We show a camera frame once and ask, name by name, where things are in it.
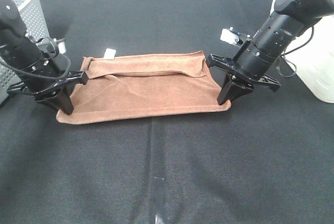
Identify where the grey perforated laundry basket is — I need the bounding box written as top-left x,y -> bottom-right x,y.
1,0 -> 51,103

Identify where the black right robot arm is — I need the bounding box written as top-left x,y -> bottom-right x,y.
206,0 -> 333,105

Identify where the black tape strip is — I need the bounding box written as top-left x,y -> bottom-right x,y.
152,177 -> 167,224

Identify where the white container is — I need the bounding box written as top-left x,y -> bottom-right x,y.
286,16 -> 333,103

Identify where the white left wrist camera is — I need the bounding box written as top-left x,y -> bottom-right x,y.
56,39 -> 66,54

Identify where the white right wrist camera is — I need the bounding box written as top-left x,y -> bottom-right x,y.
220,27 -> 240,45

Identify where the black table cloth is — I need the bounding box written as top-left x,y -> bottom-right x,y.
1,0 -> 333,223

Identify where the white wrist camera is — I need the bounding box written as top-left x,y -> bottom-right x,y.
220,27 -> 240,45
56,39 -> 66,54

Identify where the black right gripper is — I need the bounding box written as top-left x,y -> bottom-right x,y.
206,54 -> 281,105

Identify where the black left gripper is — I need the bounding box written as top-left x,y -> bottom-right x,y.
7,71 -> 88,115

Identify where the brown towel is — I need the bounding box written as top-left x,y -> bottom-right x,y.
56,51 -> 231,125

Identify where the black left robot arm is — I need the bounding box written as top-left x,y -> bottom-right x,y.
1,0 -> 88,115

